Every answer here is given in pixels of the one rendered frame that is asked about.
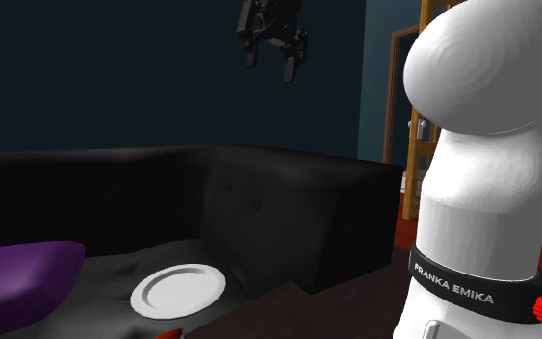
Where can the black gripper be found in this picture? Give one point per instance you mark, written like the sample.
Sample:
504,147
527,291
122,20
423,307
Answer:
275,16

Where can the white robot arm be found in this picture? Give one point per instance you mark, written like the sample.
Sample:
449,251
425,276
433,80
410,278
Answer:
481,197

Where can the brown framed door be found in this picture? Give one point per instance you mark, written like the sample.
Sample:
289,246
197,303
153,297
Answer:
389,94

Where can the black sofa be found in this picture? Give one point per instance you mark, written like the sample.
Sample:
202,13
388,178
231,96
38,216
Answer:
270,211

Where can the white plate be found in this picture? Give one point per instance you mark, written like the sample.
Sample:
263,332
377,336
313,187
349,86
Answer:
181,293

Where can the small red object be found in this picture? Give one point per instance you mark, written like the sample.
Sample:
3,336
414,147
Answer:
171,334

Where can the purple cushion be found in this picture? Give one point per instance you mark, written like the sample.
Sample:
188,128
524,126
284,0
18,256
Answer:
12,281

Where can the light wooden shelf frame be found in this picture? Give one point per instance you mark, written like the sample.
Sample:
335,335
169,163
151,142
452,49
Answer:
411,187

